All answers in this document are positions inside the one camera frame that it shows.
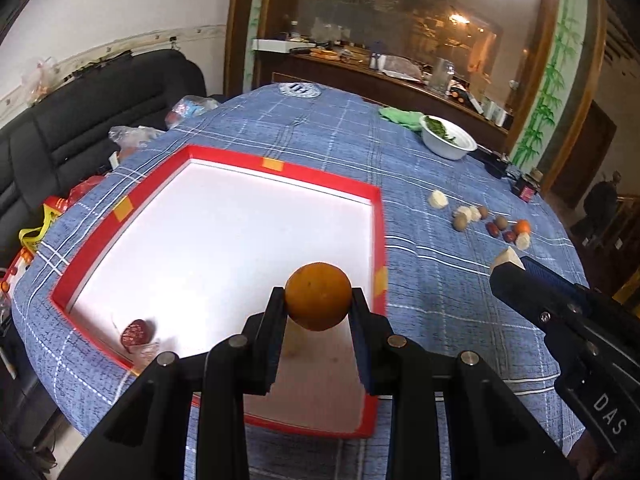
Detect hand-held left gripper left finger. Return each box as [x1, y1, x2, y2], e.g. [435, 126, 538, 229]
[57, 287, 290, 480]

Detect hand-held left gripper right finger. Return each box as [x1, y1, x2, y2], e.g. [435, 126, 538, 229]
[350, 287, 581, 480]

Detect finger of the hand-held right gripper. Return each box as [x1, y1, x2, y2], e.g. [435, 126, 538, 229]
[520, 256, 608, 311]
[490, 262, 596, 343]

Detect large orange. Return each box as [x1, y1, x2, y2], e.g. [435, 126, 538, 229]
[284, 261, 354, 332]

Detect red cardboard tray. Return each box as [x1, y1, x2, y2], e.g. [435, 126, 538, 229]
[50, 144, 388, 440]

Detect dark jar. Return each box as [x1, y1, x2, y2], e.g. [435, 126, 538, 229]
[515, 170, 543, 203]

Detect black device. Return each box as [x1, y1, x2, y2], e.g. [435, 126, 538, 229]
[472, 145, 511, 178]

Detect white bowl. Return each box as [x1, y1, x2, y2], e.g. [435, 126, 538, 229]
[420, 115, 478, 161]

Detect green leafy vegetables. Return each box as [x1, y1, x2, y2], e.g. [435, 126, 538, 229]
[424, 116, 458, 143]

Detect blue plaid tablecloth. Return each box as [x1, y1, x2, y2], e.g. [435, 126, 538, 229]
[11, 81, 588, 480]

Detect green cloth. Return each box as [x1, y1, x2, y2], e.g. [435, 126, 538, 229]
[378, 106, 426, 132]

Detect glass jar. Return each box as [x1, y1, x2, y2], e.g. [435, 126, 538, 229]
[431, 57, 456, 93]

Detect clear plastic bag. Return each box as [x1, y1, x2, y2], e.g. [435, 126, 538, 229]
[108, 125, 166, 161]

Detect red blue plastic bag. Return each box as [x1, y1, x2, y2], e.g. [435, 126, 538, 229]
[165, 95, 221, 131]

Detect wooden sideboard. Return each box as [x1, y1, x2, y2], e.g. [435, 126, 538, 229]
[252, 50, 516, 136]

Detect black sofa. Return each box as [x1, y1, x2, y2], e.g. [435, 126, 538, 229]
[0, 50, 226, 221]

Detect white box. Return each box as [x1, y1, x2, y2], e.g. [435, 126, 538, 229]
[251, 37, 296, 53]

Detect hanging plastic bag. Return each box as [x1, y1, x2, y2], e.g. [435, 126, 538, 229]
[20, 57, 63, 103]

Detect yellow handled bag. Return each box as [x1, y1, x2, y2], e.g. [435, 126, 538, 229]
[19, 210, 61, 256]

